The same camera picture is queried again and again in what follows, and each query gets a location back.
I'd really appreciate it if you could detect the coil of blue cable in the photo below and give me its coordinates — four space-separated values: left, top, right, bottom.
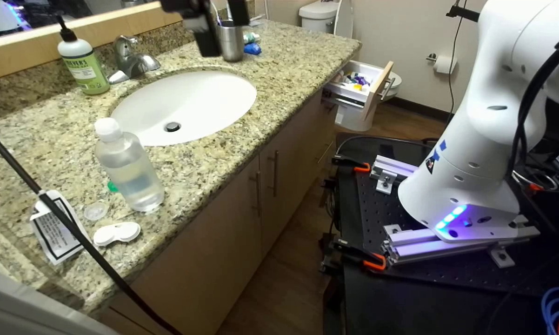
541 287 559 335

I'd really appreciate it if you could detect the wooden cabinet door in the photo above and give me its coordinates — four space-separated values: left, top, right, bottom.
104 155 265 335
260 91 329 258

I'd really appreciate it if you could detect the white toilet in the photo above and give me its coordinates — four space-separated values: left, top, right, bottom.
299 0 404 132

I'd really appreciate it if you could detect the white contact lens case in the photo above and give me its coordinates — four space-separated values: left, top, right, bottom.
93 221 142 247

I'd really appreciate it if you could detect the white oval sink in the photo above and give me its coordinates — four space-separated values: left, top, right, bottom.
109 70 258 147

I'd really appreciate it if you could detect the toilet paper roll on holder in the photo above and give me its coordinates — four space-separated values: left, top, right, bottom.
426 52 458 75

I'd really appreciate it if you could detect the clear round lid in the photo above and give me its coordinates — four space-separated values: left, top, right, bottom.
83 201 109 221

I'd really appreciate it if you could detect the green label soap pump bottle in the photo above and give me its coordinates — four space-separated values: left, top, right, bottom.
56 15 111 96

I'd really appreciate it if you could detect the black cable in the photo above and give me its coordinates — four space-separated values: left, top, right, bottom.
446 0 469 118
0 121 183 335

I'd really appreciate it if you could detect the steel cup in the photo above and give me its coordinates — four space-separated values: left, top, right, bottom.
217 21 246 63

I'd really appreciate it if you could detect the white cable tag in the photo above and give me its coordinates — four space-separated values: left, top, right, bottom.
29 189 90 266

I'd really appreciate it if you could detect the drawer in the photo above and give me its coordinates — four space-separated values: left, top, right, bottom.
321 60 396 123

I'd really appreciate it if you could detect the heap of toiletries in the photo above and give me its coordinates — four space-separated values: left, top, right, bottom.
336 70 372 92

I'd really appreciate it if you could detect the wood framed mirror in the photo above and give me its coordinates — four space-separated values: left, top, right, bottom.
0 0 183 83

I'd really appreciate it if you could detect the metal door handle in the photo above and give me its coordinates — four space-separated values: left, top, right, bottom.
267 149 280 197
252 170 263 218

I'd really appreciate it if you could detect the drawer handle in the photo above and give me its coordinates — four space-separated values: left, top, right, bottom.
379 77 396 101

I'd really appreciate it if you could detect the black orange clamp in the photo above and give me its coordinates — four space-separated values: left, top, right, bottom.
323 236 387 273
330 155 372 174

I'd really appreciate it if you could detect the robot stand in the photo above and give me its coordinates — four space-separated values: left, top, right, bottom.
323 133 559 335

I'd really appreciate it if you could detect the clear plastic bottle white cap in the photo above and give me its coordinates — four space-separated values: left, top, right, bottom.
94 117 166 214

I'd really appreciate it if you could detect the chrome tap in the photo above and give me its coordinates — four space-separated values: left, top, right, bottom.
108 36 162 85

